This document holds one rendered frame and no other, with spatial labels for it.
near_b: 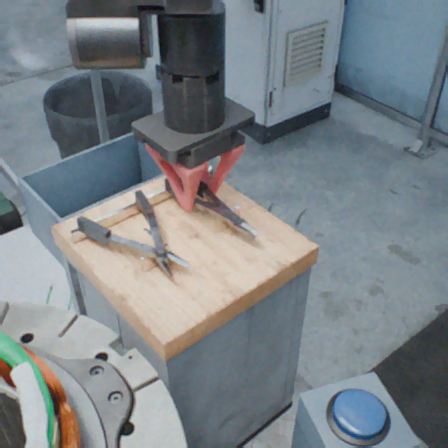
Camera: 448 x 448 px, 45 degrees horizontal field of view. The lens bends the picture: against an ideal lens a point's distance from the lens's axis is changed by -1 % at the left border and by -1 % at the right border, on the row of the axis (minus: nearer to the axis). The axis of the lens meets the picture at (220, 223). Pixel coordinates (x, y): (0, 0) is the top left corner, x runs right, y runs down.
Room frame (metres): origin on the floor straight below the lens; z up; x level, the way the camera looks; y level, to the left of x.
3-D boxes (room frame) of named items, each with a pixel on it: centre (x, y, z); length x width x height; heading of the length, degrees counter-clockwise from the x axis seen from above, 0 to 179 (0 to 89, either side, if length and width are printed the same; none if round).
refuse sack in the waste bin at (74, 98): (1.78, 0.44, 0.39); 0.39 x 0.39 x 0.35
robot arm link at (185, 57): (0.46, 0.03, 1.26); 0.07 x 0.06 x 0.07; 91
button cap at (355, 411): (0.24, -0.11, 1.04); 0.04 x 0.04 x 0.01
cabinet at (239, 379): (0.42, 0.04, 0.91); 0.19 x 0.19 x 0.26; 40
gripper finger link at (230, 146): (0.46, 0.02, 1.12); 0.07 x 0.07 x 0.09; 41
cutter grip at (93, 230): (0.40, 0.12, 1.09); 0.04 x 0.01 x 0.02; 55
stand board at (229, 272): (0.42, 0.04, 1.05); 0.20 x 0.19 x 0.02; 40
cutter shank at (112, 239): (0.38, 0.08, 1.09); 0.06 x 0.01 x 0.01; 65
